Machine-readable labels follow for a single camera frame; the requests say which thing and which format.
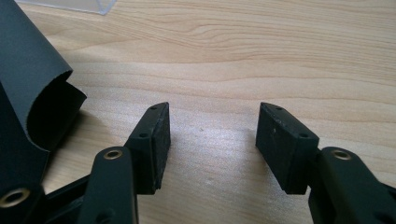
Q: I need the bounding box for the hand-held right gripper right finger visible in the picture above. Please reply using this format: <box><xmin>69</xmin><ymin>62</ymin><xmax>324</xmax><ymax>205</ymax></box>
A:
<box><xmin>255</xmin><ymin>102</ymin><xmax>396</xmax><ymax>224</ymax></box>

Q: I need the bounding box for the dark grey mat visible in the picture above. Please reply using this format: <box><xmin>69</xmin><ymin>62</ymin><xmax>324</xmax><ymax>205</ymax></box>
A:
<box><xmin>0</xmin><ymin>0</ymin><xmax>88</xmax><ymax>216</ymax></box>

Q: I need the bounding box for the clear plastic box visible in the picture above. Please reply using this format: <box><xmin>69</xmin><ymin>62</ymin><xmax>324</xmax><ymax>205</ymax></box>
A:
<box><xmin>14</xmin><ymin>0</ymin><xmax>118</xmax><ymax>16</ymax></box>

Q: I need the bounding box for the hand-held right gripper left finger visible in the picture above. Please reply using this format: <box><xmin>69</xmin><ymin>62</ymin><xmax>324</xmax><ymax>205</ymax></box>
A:
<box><xmin>77</xmin><ymin>102</ymin><xmax>172</xmax><ymax>224</ymax></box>

